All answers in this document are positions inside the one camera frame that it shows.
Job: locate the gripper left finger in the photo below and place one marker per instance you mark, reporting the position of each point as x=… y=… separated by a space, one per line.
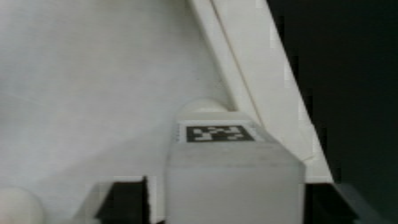
x=115 y=204

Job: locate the white square table top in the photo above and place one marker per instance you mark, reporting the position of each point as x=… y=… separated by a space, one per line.
x=108 y=61

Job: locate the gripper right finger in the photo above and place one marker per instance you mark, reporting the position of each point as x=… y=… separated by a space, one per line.
x=334 y=208

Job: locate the white table leg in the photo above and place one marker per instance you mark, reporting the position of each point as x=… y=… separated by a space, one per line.
x=234 y=177

